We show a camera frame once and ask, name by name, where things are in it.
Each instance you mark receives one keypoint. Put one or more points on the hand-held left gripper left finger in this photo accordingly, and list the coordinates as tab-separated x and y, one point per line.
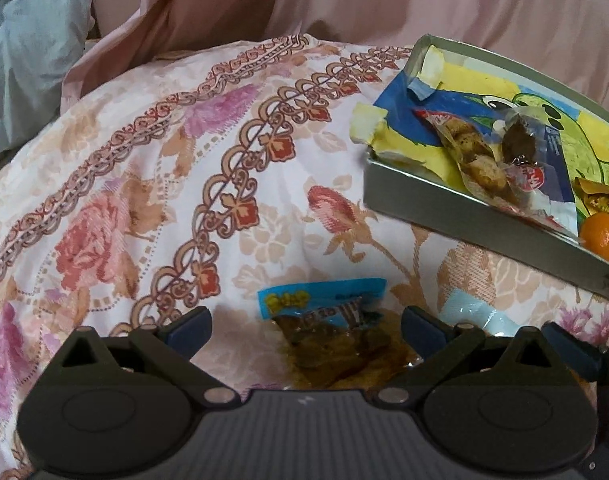
187	329

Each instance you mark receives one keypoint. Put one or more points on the small orange fruit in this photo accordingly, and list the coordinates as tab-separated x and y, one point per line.
601	235

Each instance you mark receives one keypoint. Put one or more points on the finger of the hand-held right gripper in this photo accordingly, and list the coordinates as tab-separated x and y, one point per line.
574	350

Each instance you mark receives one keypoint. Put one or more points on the large pink curtain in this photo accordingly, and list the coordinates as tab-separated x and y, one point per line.
384	0

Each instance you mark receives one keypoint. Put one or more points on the red-topped nugget snack packet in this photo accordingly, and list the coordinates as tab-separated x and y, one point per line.
477	165

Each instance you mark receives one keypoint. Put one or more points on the blue-topped brown snack packet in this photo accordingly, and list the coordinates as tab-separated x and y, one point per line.
324	340

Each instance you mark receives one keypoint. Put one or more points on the blue and white snack packet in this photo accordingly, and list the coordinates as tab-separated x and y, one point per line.
559	160

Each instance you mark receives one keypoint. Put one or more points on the floral bedsheet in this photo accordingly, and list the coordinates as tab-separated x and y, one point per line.
159	185

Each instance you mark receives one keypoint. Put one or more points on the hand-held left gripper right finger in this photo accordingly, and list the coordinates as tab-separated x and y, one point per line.
423	330

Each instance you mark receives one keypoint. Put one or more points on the grey pillow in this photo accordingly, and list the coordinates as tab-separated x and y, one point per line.
29	50

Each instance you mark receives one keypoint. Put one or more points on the gold candy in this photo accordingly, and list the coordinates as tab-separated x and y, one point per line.
596	197

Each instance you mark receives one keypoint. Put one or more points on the light blue snack packet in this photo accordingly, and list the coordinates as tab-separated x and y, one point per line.
472	315

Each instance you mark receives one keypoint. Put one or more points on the clear packet of dark fruit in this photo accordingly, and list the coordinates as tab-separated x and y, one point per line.
519	141

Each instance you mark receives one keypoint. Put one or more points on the grey box with cartoon lining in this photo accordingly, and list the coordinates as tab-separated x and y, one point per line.
434	205

